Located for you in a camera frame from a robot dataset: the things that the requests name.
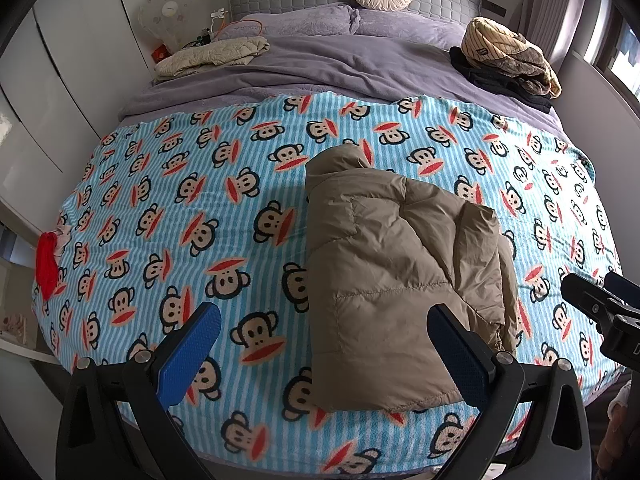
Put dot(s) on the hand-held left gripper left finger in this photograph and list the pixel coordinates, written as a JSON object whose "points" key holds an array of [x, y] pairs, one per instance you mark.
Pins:
{"points": [[192, 342]]}

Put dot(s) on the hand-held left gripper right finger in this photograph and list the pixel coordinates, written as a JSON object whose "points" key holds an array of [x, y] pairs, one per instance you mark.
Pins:
{"points": [[460, 355]]}

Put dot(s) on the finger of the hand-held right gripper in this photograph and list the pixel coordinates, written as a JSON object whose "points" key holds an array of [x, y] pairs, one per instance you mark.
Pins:
{"points": [[622, 287], [580, 292]]}

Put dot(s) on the beige puffer jacket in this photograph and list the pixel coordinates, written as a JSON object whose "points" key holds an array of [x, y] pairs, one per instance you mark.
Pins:
{"points": [[390, 270]]}

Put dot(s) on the black folded clothes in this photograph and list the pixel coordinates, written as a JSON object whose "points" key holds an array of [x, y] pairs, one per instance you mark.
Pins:
{"points": [[480, 77]]}

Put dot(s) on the blue monkey print blanket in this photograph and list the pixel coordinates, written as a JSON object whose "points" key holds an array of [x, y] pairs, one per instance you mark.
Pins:
{"points": [[175, 200]]}

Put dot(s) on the red cloth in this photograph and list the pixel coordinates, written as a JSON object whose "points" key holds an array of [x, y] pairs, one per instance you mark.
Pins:
{"points": [[46, 265]]}

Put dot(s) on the pink slippers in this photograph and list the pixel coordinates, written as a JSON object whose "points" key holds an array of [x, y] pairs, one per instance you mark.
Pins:
{"points": [[12, 327]]}

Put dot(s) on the beige striped garment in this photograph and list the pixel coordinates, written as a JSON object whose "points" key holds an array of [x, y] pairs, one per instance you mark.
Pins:
{"points": [[500, 47]]}

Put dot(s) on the cream folded jacket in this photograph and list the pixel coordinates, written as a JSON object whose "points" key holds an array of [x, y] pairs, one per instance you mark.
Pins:
{"points": [[210, 55]]}

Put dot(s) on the grey curtain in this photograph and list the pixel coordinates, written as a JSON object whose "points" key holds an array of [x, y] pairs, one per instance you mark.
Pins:
{"points": [[552, 5]]}

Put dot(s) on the red packet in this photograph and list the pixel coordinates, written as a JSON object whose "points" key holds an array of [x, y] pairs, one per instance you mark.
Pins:
{"points": [[159, 53]]}

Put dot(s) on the white wardrobe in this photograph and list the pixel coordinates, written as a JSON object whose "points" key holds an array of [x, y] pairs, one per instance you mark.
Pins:
{"points": [[65, 70]]}

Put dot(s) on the purple duvet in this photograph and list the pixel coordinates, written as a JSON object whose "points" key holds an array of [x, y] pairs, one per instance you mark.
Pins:
{"points": [[320, 67]]}

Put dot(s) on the purple pillow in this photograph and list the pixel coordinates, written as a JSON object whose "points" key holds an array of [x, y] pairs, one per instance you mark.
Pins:
{"points": [[410, 25], [300, 22]]}

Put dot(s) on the white standing fan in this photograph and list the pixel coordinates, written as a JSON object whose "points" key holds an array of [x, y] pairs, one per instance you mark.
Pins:
{"points": [[165, 15]]}

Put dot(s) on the wall switch panel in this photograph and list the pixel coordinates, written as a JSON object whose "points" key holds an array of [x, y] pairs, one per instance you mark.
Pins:
{"points": [[494, 8]]}

